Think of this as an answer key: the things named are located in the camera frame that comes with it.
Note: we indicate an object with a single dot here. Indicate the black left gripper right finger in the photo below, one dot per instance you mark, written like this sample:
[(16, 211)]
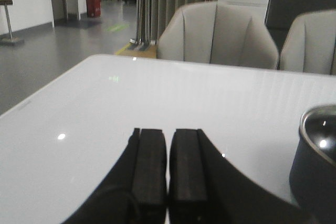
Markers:
[(206, 188)]

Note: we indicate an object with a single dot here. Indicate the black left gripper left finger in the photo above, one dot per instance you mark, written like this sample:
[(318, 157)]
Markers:
[(134, 190)]

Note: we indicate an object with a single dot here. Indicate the blue saucepan with handle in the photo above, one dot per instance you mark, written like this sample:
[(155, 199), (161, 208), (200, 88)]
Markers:
[(312, 177)]

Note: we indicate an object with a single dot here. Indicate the glass lid blue knob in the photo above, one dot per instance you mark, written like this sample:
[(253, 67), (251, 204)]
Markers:
[(317, 130)]

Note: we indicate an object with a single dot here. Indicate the left grey upholstered chair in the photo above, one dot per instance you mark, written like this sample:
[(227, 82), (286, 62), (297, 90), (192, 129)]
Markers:
[(217, 33)]

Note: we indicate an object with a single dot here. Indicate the grey upholstered chair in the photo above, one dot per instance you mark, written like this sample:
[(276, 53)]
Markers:
[(310, 44), (217, 33)]

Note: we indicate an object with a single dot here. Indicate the right grey upholstered chair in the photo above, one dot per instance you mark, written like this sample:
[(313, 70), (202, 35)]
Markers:
[(310, 44)]

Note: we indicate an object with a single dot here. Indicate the red bin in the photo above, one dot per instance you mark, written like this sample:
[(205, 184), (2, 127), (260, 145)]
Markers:
[(93, 8)]

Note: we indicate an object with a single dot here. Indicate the dark grey counter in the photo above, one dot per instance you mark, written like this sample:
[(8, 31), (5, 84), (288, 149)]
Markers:
[(281, 14)]

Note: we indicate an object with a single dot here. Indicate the yellow warning sign stand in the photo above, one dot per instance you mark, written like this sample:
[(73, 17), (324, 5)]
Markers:
[(9, 40)]

